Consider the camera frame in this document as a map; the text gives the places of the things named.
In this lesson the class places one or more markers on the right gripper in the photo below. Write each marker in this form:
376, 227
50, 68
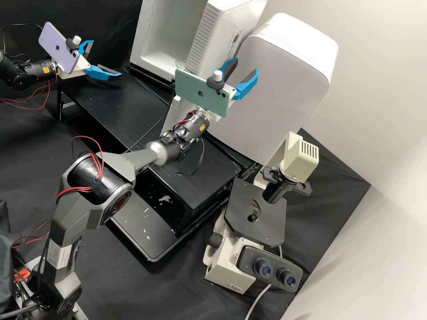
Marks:
210, 116

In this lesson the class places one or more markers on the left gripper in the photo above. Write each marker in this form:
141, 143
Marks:
80, 68

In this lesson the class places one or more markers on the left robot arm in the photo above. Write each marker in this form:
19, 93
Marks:
30, 71

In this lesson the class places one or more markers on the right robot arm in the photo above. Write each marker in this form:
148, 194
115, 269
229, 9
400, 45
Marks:
126, 163

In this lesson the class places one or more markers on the white incubator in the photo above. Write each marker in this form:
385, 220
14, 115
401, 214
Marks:
150, 40

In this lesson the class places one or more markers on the white box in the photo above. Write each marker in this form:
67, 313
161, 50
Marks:
283, 83

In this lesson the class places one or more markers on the black platform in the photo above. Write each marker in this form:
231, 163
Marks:
207, 180
207, 220
110, 106

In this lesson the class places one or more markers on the scratched black tray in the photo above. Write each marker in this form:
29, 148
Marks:
140, 226

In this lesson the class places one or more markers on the cream microscope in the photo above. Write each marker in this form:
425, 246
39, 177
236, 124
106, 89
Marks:
230, 266

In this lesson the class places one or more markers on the left wrist camera phone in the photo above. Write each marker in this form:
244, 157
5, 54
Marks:
58, 46

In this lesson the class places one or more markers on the wrist camera phone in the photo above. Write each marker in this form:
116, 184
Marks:
200, 91
58, 46

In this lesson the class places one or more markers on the right wrist camera phone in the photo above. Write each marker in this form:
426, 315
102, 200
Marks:
200, 91

